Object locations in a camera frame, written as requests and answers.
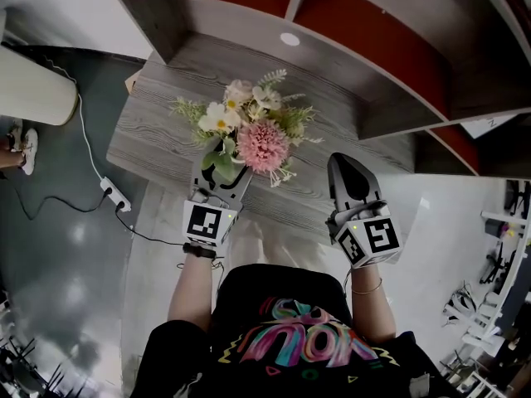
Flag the flowers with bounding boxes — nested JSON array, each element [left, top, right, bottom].
[[168, 68, 325, 189]]

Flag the person's left forearm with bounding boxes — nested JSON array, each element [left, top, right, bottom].
[[167, 255, 217, 333]]

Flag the black wristband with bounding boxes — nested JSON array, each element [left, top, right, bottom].
[[182, 241, 218, 261]]

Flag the person's right forearm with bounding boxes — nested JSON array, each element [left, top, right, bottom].
[[350, 263, 397, 346]]

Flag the white cable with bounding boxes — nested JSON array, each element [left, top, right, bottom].
[[44, 56, 107, 182]]

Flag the thin gold bracelet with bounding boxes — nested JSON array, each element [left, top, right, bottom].
[[351, 277, 384, 296]]

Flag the grey wooden shelf unit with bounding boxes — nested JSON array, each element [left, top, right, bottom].
[[103, 0, 531, 177]]

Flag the black printed t-shirt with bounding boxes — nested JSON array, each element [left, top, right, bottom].
[[119, 263, 457, 398]]

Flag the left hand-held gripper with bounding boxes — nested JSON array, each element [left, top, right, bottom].
[[182, 150, 255, 249]]

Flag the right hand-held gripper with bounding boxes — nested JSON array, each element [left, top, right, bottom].
[[325, 152, 404, 269]]

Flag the tall white cylinder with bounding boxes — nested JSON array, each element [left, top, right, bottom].
[[0, 43, 80, 127]]

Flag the white shelving rack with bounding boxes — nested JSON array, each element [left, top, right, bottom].
[[439, 176, 531, 358]]

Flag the person's pale trousers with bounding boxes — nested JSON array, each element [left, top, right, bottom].
[[227, 217, 329, 271]]

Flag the white power strip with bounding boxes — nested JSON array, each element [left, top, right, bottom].
[[99, 176, 133, 214]]

